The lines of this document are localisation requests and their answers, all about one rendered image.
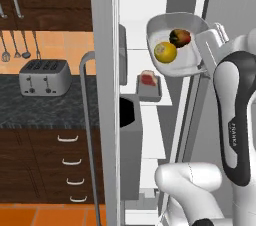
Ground dark wood wall cupboard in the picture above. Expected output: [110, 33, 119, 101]
[0, 0, 94, 33]

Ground silver drawer handle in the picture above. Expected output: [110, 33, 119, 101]
[65, 177, 86, 186]
[56, 134, 80, 144]
[69, 195, 89, 204]
[61, 158, 83, 167]

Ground grey freezer door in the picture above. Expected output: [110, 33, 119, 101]
[87, 0, 121, 226]

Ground grey freezer cabinet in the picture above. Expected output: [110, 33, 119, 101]
[118, 0, 256, 226]

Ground white vegetable container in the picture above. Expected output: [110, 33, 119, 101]
[145, 11, 211, 78]

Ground small grey door bin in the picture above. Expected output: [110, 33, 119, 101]
[118, 24, 129, 87]

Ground dark wood base cupboard door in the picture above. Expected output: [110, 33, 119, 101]
[0, 128, 40, 205]

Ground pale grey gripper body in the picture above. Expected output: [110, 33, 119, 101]
[194, 27, 224, 78]

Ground dark wood drawer front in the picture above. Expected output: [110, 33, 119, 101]
[32, 169, 104, 192]
[35, 188, 105, 205]
[29, 149, 103, 174]
[25, 128, 102, 154]

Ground hanging metal ladle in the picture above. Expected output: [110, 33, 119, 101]
[20, 30, 32, 60]

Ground yellow lemon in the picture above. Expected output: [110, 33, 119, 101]
[153, 41, 178, 65]

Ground hanging metal whisk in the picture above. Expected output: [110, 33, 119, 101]
[0, 30, 11, 63]

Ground red steak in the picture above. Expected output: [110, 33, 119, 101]
[139, 69, 159, 87]

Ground silver four-slot toaster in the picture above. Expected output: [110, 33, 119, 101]
[18, 58, 73, 98]

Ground hanging metal spoon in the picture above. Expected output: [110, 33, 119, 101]
[9, 30, 22, 59]

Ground grey freezer door handle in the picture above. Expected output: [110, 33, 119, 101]
[78, 50, 103, 226]

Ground red green bell pepper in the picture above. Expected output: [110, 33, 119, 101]
[168, 28, 193, 49]

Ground grey meat container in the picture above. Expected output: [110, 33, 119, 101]
[135, 73, 164, 103]

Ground large grey door bin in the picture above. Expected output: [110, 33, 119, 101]
[119, 93, 144, 202]

